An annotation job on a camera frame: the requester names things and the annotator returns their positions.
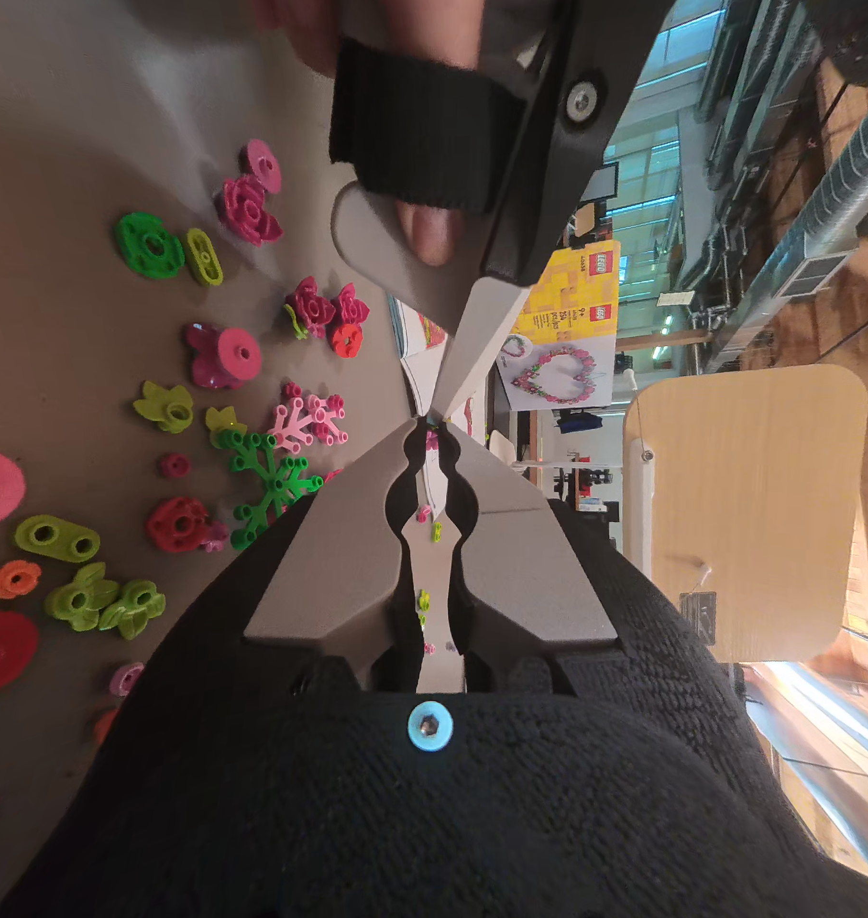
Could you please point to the orange-red round flower brick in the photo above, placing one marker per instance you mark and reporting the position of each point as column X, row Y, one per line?
column 346, row 338

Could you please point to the light pink branch brick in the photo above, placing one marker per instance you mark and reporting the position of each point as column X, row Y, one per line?
column 308, row 423

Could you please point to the open instruction booklet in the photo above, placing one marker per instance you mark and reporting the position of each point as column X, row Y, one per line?
column 419, row 373

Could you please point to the bare green brick stem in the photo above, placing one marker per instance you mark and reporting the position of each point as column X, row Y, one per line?
column 269, row 484

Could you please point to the green round brick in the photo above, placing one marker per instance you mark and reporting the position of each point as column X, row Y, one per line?
column 147, row 244

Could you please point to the magenta rose brick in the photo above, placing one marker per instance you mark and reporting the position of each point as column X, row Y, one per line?
column 351, row 305
column 310, row 307
column 246, row 209

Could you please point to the person's left hand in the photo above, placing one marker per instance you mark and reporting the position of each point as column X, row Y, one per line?
column 376, row 29

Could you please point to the scattered small loose bricks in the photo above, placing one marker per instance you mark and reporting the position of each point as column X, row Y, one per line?
column 53, row 538

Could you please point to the beige panel on white stand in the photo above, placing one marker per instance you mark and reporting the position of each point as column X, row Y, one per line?
column 749, row 502

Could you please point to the red flower brick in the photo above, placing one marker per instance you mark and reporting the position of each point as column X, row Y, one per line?
column 178, row 523

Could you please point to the magenta rose with disc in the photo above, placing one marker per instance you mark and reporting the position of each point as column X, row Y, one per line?
column 222, row 355

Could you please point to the silver air duct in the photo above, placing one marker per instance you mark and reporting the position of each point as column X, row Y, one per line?
column 850, row 172

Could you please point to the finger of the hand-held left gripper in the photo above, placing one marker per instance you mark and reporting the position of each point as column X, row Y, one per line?
column 477, row 337

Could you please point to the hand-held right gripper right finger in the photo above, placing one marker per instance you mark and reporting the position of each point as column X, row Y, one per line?
column 534, row 574

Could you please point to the red round disc brick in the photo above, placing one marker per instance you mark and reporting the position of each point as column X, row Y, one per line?
column 0, row 652

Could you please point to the yellow toy set box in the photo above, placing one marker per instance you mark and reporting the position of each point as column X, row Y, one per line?
column 563, row 287

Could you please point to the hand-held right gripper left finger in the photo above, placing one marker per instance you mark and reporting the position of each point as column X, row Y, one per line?
column 319, row 574

